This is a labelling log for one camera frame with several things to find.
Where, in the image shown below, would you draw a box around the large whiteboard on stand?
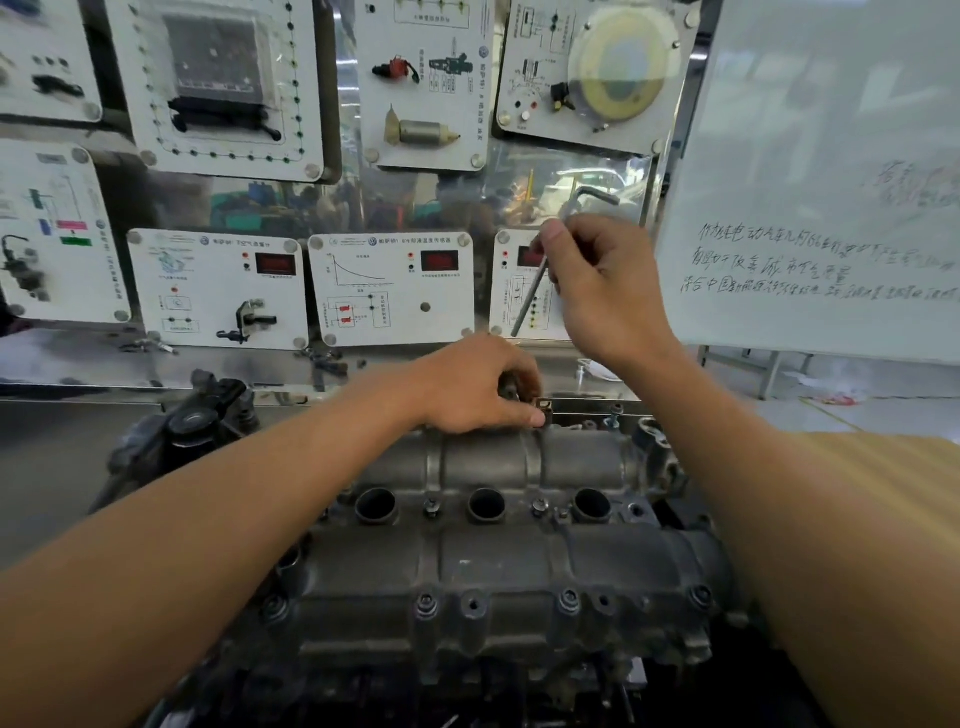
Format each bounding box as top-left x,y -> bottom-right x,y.
653,0 -> 960,399

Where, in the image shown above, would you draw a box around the person's left forearm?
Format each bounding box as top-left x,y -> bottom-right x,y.
0,367 -> 444,728

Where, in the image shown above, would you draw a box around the white panel throttle body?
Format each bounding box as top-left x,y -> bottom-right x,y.
488,228 -> 575,343

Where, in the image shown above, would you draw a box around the clear cased control module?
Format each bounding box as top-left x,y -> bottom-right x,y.
161,11 -> 286,144

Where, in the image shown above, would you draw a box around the white panel green red labels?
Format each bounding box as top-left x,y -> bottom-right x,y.
0,138 -> 133,325

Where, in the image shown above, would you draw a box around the white panel curve graph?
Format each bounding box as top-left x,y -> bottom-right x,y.
307,232 -> 478,348

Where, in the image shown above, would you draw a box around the silver hex key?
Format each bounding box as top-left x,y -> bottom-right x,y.
509,187 -> 622,339

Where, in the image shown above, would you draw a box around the white panel black lever sensor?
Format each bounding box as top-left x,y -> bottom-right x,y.
125,228 -> 310,352

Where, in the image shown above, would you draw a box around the person's right forearm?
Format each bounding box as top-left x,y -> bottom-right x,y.
622,337 -> 960,728

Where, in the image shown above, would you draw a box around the white panel control module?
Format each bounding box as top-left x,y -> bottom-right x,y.
104,0 -> 325,184

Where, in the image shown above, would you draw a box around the person's right hand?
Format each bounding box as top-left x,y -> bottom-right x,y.
530,213 -> 680,374

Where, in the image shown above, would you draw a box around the white panel brass filter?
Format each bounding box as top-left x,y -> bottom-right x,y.
353,0 -> 496,172

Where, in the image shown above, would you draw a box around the grey metal engine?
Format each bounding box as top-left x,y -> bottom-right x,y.
89,371 -> 740,728

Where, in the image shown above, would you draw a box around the white sensor training panel board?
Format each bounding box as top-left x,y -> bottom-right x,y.
0,0 -> 721,526

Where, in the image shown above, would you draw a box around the person's left hand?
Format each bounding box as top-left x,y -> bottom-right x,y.
419,333 -> 549,436

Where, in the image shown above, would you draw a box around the crumpled white plastic bag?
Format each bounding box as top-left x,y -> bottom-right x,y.
802,371 -> 860,406

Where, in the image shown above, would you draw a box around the yellow blue disc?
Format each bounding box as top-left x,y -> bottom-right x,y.
567,7 -> 673,125

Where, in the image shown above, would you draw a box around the white panel yellow disc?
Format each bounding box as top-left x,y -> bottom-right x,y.
494,0 -> 703,157

